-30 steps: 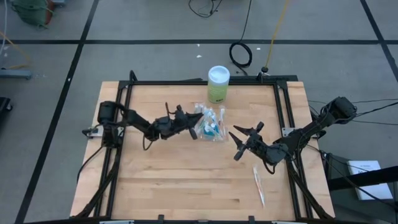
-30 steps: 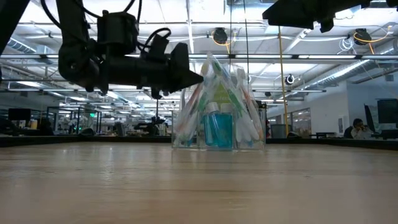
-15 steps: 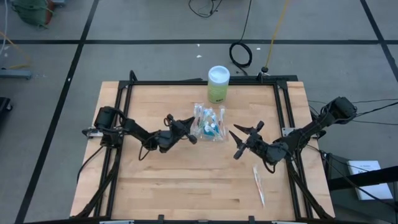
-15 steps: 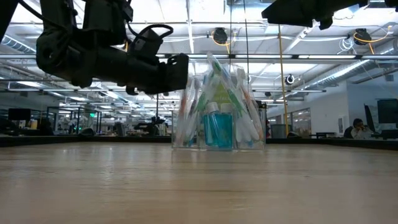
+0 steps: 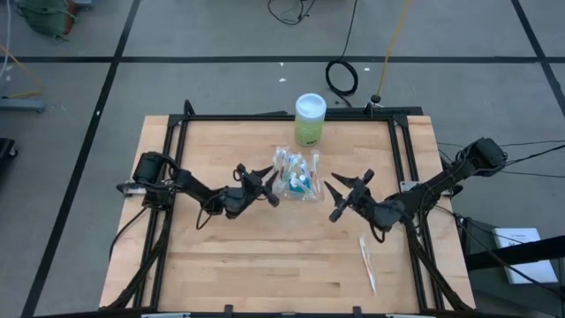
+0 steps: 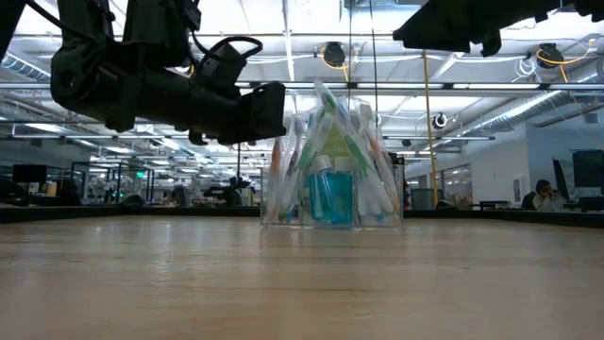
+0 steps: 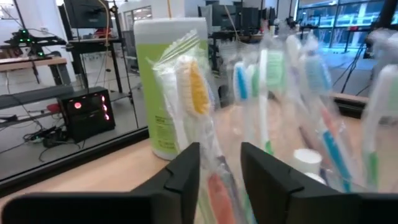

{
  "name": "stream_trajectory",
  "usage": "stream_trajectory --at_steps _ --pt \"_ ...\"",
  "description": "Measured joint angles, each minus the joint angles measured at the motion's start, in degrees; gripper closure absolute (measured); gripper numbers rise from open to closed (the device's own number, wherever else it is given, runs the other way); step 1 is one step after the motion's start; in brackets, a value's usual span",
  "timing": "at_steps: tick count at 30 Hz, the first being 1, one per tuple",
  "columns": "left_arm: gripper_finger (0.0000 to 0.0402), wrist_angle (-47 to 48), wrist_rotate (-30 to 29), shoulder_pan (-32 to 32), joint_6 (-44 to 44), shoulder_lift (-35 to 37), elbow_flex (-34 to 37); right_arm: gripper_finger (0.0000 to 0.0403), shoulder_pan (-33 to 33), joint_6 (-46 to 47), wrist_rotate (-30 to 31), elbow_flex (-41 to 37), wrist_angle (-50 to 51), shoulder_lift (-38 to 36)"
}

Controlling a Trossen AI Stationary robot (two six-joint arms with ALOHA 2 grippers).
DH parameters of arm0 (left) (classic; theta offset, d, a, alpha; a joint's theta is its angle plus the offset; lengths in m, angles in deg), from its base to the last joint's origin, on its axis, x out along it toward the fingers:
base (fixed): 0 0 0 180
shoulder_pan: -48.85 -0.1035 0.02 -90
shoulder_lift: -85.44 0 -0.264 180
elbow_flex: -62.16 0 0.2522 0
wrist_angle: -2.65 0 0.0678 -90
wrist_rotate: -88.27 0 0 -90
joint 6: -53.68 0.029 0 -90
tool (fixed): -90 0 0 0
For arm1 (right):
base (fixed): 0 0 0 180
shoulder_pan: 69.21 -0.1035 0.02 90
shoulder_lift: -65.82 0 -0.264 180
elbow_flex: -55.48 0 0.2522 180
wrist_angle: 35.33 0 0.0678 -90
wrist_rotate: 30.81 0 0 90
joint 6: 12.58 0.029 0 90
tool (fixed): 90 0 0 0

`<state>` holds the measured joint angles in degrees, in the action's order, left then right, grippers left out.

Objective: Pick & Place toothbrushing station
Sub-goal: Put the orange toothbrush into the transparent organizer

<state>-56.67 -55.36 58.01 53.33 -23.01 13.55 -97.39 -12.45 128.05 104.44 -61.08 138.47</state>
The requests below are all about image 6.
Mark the black computer monitor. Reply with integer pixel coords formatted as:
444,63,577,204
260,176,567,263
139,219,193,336
572,149,604,189
12,163,48,184
551,158,571,202

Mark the person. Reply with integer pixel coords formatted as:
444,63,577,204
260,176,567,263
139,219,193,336
521,178,570,213

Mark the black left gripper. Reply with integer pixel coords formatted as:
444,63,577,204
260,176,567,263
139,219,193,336
136,80,288,146

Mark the purple toothbrush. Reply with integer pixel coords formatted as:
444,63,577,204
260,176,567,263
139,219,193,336
280,117,306,221

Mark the small blue mouthwash bottle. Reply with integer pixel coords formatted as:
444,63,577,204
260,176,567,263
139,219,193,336
310,155,334,224
329,158,355,227

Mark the orange toothbrush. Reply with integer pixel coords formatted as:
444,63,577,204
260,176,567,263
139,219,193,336
265,138,284,223
359,102,402,214

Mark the clear plastic organizer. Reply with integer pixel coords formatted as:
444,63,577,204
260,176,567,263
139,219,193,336
259,162,406,231

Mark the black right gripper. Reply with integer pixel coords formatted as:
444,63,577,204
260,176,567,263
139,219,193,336
393,0,562,58

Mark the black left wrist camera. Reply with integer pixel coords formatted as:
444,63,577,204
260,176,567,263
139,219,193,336
191,42,249,89

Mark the black looped camera cable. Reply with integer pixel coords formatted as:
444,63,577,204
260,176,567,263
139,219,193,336
191,35,264,63

